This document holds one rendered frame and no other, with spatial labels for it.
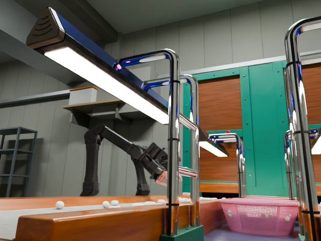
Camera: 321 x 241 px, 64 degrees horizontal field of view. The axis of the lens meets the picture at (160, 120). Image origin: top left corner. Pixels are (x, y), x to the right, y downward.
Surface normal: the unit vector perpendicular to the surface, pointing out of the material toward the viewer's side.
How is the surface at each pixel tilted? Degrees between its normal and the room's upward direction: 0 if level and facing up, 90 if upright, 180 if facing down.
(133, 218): 90
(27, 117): 90
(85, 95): 90
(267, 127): 90
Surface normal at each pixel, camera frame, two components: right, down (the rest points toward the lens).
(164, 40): -0.40, -0.25
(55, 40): -0.03, 0.96
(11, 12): 0.92, -0.07
